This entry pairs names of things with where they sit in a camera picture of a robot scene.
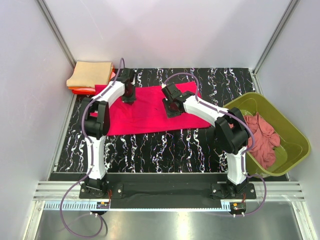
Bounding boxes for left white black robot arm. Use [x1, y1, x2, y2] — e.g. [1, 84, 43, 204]
[80, 68, 136, 198]

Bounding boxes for left aluminium frame post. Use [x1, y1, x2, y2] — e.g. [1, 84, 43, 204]
[35, 0, 76, 68]

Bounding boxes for right aluminium frame post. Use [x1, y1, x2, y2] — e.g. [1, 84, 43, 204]
[252, 0, 300, 76]

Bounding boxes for olive green plastic bin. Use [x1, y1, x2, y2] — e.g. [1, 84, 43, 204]
[222, 92, 312, 178]

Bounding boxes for white slotted cable duct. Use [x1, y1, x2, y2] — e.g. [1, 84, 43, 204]
[42, 201, 232, 211]

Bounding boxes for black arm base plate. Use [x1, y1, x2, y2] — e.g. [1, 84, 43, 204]
[79, 173, 257, 200]

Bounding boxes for folded red orange t shirts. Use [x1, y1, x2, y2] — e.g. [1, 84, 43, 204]
[68, 65, 116, 95]

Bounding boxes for aluminium frame post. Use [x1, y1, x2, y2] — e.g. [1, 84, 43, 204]
[252, 0, 300, 76]
[35, 0, 76, 68]

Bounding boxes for black marble pattern mat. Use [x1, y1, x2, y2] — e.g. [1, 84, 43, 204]
[53, 67, 255, 173]

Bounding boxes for bright pink t shirt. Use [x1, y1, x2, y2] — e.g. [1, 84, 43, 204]
[107, 86, 211, 136]

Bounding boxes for folded beige t shirt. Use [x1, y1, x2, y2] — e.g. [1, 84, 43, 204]
[66, 61, 113, 88]

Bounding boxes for dusty pink crumpled t shirt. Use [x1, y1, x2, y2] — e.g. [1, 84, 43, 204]
[244, 112, 281, 169]

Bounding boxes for aluminium rail front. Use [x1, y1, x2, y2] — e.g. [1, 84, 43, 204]
[33, 181, 304, 201]

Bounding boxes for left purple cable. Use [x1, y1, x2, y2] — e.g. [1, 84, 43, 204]
[59, 57, 126, 238]

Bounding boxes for purple cable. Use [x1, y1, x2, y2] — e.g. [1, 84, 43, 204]
[59, 57, 126, 238]
[162, 72, 269, 216]

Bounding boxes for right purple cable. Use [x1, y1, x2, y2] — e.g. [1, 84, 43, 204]
[162, 72, 269, 216]

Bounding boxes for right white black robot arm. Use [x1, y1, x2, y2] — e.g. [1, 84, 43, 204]
[161, 83, 251, 199]

